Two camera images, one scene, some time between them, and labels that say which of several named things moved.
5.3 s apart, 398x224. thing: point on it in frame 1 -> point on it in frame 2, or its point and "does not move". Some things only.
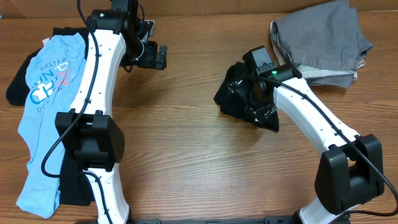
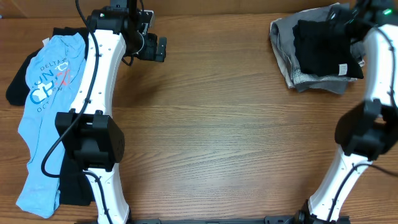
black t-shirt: x=228 y=104 -> x=321 y=51
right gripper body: x=259 y=105 -> x=349 y=18
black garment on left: x=75 y=190 does not move
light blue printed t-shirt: x=51 y=73 does not move
